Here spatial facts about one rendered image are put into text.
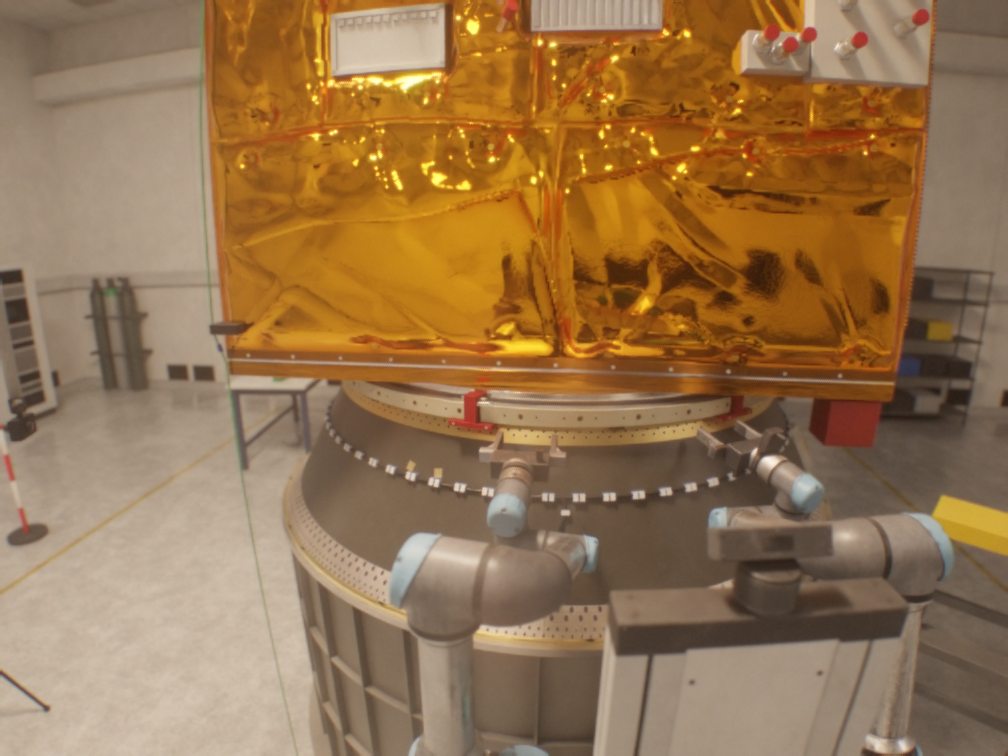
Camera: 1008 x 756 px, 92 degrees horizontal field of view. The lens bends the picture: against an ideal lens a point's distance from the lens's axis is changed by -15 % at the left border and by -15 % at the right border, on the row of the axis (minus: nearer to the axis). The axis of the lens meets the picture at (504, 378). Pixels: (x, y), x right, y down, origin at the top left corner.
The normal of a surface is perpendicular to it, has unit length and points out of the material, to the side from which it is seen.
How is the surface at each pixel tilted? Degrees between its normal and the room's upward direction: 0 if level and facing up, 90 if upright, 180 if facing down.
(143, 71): 90
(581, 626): 43
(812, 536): 61
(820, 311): 90
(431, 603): 89
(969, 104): 90
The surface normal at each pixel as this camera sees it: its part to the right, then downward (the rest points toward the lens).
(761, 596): -0.59, 0.21
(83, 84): -0.12, 0.25
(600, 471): 0.04, -0.22
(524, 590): 0.43, -0.21
